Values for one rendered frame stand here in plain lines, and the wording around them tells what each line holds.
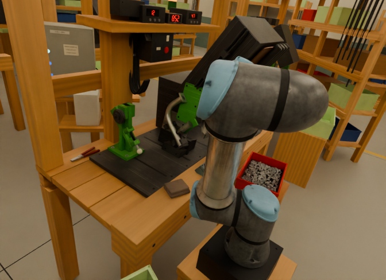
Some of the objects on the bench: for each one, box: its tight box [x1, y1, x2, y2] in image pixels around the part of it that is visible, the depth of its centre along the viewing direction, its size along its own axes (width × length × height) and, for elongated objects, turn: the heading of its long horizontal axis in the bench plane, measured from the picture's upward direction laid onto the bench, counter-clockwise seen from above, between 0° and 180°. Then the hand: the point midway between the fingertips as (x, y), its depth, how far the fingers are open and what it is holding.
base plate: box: [89, 123, 209, 198], centre depth 157 cm, size 42×110×2 cm, turn 131°
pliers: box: [71, 147, 100, 162], centre depth 129 cm, size 16×5×1 cm, turn 135°
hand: (204, 135), depth 107 cm, fingers closed
